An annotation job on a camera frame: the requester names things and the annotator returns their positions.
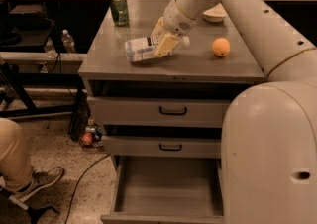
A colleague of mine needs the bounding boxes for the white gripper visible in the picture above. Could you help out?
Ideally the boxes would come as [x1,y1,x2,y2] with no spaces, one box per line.
[151,0,198,57]

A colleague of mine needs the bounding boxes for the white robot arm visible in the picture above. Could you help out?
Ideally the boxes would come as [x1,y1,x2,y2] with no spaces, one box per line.
[153,0,317,224]

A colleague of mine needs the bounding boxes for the grey drawer cabinet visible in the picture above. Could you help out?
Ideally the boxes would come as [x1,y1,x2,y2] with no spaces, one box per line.
[78,0,268,224]

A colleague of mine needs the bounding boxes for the grey top drawer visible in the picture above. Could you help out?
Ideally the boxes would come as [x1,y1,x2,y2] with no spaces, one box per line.
[88,97,230,128]

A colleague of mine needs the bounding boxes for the grey drawer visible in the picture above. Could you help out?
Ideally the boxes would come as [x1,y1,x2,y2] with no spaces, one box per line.
[88,97,230,128]
[101,157,225,224]
[102,136,221,159]

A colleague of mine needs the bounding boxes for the clear water bottle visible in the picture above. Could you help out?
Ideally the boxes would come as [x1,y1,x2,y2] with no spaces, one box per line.
[61,30,76,54]
[44,38,57,59]

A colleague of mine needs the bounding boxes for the grey middle drawer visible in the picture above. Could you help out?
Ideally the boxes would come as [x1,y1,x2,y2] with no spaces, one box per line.
[102,136,221,159]

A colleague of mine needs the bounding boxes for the grey bottom drawer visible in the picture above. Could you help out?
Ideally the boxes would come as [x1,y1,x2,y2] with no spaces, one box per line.
[101,157,225,224]

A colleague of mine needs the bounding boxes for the green soda can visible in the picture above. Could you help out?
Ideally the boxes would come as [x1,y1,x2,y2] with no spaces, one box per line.
[110,0,129,26]

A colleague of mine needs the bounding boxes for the orange fruit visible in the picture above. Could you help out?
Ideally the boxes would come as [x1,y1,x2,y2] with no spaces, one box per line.
[212,38,231,57]

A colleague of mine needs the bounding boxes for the white bowl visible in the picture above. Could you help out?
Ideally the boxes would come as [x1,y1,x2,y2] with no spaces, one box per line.
[203,4,228,23]

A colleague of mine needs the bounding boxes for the red apple on floor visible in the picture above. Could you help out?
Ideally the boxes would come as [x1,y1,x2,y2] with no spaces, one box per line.
[81,133,94,146]

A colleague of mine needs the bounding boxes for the grey sneaker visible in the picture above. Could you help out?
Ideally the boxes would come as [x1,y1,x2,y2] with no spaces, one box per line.
[13,167,64,202]

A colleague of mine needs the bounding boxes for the person leg khaki trousers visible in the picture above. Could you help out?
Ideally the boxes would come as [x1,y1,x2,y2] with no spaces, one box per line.
[0,118,33,193]

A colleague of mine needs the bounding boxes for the black chair base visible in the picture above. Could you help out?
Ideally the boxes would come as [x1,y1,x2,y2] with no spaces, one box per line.
[0,185,59,224]

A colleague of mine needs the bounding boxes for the black floor cable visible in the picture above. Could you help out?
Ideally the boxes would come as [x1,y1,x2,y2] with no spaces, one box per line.
[63,154,111,224]

